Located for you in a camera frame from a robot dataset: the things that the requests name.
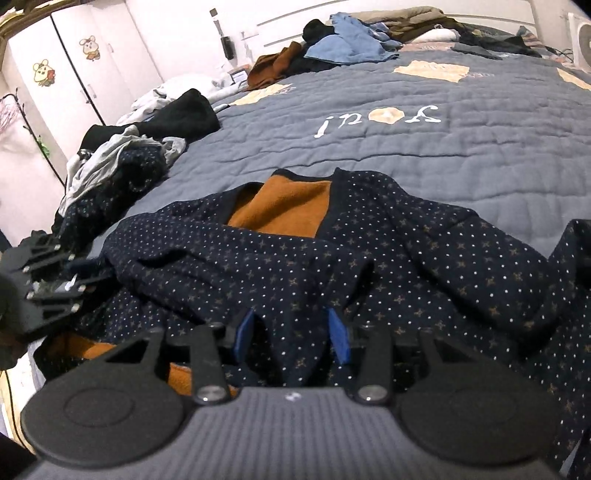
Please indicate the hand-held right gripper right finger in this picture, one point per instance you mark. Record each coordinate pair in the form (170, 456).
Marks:
(339, 337)

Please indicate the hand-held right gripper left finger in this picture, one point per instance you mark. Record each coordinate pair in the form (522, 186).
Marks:
(244, 337)

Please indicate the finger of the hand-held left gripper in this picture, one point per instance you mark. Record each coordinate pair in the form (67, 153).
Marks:
(55, 309)
(51, 256)

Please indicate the navy dotted orange-lined top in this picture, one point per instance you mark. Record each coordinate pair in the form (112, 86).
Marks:
(415, 258)

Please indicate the black clothes rack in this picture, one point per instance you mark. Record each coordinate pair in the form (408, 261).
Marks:
(31, 121)

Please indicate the navy square-print garment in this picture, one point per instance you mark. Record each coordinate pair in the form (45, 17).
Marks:
(120, 184)

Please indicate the green hanging item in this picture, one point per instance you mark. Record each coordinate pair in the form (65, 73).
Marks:
(44, 148)

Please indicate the light grey garment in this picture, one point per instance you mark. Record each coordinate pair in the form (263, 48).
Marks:
(106, 154)

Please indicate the black fleece garment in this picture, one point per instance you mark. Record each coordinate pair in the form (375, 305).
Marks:
(97, 136)

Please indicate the bunch of pink hangers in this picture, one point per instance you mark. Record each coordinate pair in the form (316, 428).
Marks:
(5, 115)

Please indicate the grey-blue printed quilt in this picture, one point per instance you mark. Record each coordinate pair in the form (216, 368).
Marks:
(369, 152)

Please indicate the white wardrobe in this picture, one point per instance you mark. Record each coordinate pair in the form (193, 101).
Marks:
(115, 74)

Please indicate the black knit sweater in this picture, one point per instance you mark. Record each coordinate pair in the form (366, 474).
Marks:
(184, 115)

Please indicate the small white box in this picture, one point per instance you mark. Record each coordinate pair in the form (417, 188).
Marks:
(241, 77)

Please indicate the rust brown garment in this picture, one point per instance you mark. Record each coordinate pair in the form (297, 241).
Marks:
(272, 67)

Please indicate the black hairbrush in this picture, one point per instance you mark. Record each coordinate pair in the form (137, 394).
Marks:
(227, 48)

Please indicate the blue denim shirt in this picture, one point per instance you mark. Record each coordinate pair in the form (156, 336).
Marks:
(346, 46)

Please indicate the black crumpled garment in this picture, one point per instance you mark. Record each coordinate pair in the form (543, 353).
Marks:
(316, 30)

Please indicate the khaki garment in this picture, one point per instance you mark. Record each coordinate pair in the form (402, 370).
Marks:
(406, 16)

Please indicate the dark grey pants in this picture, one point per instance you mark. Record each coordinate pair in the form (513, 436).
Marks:
(494, 45)

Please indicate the white headboard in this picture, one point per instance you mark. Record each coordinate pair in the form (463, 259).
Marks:
(485, 11)

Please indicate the striped pillow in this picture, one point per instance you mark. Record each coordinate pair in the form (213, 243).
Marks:
(531, 34)

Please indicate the white box fan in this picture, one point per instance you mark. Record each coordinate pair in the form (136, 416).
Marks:
(581, 44)

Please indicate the yellow mouse wall sticker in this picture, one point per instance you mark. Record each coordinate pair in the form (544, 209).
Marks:
(44, 74)

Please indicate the grey mouse wall sticker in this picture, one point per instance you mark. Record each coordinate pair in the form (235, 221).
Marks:
(90, 48)

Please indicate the white wall socket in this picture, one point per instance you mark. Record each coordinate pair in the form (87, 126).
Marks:
(248, 33)

